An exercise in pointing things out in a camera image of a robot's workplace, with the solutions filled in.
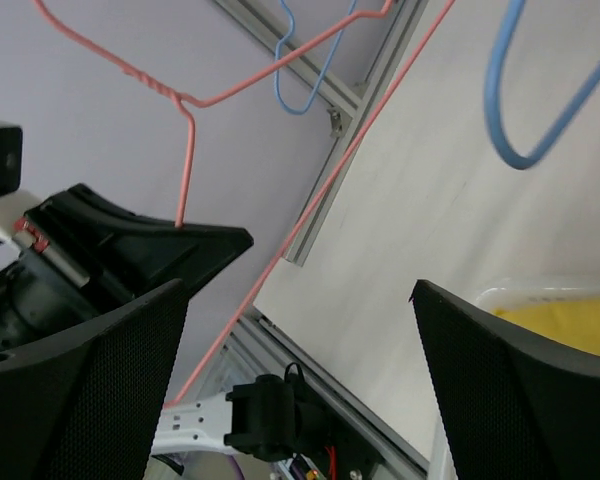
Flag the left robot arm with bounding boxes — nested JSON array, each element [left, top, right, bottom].
[[0, 184, 379, 479]]

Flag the blue hanger of orange camouflage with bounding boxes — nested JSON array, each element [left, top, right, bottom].
[[483, 1, 600, 171]]

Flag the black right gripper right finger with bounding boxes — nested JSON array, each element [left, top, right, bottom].
[[411, 280, 600, 479]]

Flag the yellow trousers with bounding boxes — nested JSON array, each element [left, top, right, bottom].
[[492, 297, 600, 357]]

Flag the pink hanger of yellow camouflage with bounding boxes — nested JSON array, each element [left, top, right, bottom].
[[29, 0, 456, 409]]

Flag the white plastic basket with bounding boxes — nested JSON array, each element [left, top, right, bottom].
[[427, 276, 600, 479]]

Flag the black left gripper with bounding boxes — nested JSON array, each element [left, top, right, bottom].
[[0, 184, 254, 355]]

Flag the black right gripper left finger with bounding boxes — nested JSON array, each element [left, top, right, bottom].
[[0, 280, 188, 479]]

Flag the aluminium frame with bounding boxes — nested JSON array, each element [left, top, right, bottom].
[[188, 1, 429, 479]]

